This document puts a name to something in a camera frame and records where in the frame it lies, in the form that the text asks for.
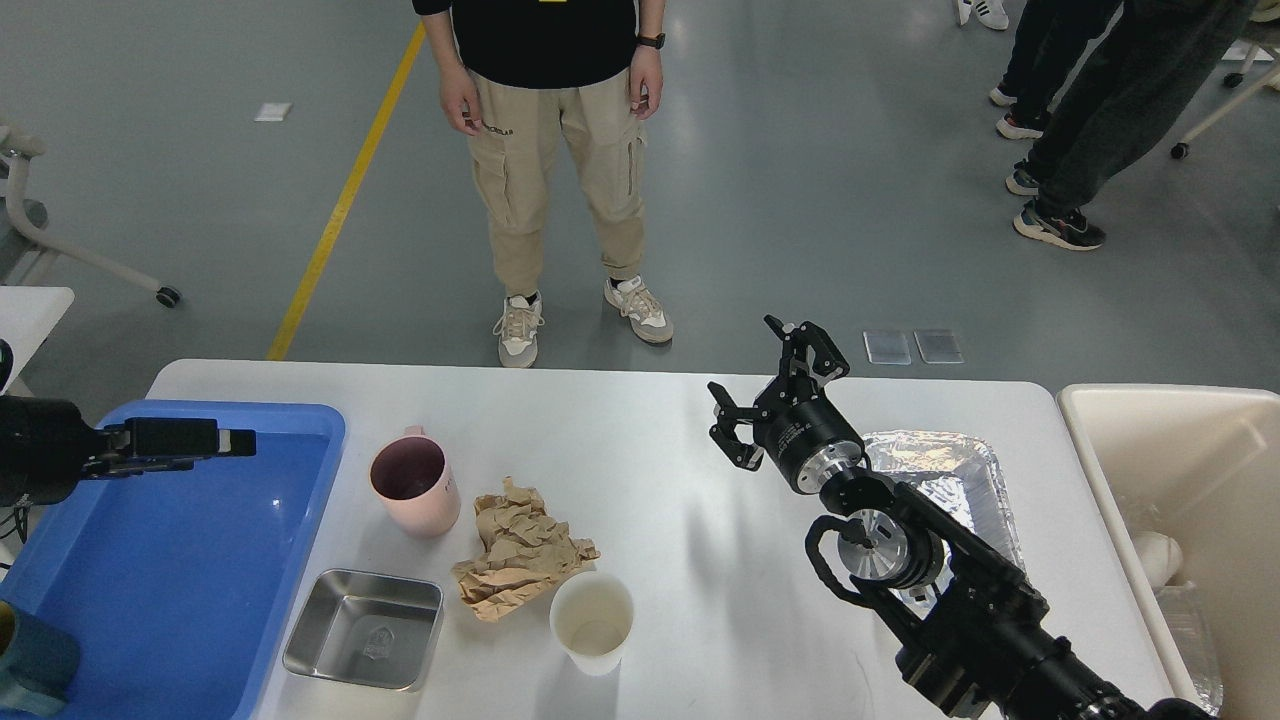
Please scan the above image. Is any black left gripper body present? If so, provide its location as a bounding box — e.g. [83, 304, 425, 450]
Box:
[1, 397, 128, 507]

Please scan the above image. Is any square steel tray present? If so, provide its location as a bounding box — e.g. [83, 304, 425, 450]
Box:
[282, 569, 444, 692]

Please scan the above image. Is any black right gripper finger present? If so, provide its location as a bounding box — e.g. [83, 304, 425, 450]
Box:
[764, 315, 850, 404]
[708, 382, 769, 471]

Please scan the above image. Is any bystander in dark trousers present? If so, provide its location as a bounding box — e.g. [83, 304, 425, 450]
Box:
[1006, 1, 1257, 251]

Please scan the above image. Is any aluminium foil tray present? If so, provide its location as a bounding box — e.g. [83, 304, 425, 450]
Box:
[841, 430, 1025, 580]

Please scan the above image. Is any crumpled brown paper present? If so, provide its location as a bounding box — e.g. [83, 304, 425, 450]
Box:
[451, 477, 600, 623]

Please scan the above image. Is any grey chair base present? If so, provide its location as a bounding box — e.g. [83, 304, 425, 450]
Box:
[1, 120, 182, 307]

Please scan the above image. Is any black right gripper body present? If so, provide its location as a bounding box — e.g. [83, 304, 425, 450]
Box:
[755, 395, 867, 495]

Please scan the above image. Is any clear plastic bottle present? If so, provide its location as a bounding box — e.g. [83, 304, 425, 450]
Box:
[1155, 583, 1224, 715]

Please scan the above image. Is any white paper cup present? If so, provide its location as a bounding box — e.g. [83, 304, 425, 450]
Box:
[549, 570, 636, 676]

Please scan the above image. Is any blue plastic tray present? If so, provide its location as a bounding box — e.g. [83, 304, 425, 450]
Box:
[3, 400, 346, 719]

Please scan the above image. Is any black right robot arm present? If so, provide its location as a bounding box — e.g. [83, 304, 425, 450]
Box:
[708, 315, 1206, 719]

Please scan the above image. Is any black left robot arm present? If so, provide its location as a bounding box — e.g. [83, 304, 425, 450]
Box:
[1, 395, 259, 542]

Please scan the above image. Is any beige plastic bin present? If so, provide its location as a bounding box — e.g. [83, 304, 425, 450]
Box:
[1059, 384, 1279, 719]

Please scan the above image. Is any pink ribbed mug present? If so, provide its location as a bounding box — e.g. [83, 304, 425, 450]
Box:
[369, 425, 461, 538]

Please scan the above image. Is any white side table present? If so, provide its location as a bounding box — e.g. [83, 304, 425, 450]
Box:
[1, 286, 76, 396]

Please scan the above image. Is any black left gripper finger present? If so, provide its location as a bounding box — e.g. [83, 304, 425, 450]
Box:
[125, 418, 257, 471]

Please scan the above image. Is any person in beige trousers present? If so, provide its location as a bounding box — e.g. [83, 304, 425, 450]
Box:
[413, 1, 675, 368]

